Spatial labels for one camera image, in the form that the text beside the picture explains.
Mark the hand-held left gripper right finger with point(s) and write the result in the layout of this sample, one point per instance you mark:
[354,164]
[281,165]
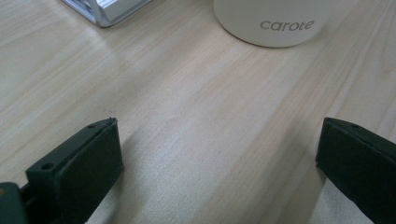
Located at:
[361,161]

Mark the silver metal box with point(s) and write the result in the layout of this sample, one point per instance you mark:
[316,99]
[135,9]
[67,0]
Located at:
[106,9]

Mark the cream round pot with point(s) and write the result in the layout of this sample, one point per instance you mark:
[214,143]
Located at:
[274,18]

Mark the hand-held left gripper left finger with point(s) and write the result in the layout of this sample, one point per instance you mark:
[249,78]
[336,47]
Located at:
[77,168]

